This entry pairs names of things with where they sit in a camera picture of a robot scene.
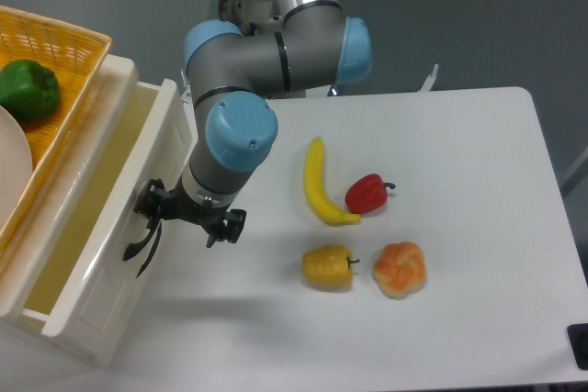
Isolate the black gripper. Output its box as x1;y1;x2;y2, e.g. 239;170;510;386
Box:
133;179;247;248

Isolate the black top drawer handle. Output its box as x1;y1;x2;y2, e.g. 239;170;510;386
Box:
123;221;160;262

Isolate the black drawer handle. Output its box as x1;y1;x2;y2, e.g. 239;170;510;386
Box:
136;222;163;278
123;221;160;262

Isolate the white drawer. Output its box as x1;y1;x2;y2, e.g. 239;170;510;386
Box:
19;80;192;352

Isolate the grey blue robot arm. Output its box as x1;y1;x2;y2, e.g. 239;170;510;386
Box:
135;0;372;243

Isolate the white drawer cabinet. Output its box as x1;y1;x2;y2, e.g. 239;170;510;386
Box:
0;53;185;369

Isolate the yellow banana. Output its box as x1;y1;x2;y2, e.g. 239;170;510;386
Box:
303;137;361;226

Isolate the yellow bell pepper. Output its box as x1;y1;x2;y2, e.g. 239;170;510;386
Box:
301;244;360;288

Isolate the red bell pepper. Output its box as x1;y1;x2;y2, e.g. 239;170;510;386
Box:
345;174;396;215

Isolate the white plate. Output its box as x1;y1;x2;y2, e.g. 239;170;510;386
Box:
0;107;32;225

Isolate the yellow woven basket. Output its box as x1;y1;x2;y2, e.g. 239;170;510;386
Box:
1;6;112;251

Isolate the green bell pepper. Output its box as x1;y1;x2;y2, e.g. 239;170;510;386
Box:
1;59;61;123

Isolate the orange bread roll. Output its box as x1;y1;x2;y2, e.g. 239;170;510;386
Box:
372;241;427;299

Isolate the black device at table corner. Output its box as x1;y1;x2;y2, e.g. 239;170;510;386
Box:
567;323;588;371

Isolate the black lower drawer handle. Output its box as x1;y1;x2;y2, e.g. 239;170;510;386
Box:
136;222;163;278

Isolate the left metal table bracket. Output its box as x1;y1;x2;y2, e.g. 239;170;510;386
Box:
180;69;192;104

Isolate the metal table bracket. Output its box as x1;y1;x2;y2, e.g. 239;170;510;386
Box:
180;69;192;104
419;63;439;93

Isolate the right metal table bracket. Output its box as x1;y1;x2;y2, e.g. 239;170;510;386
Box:
419;63;439;93

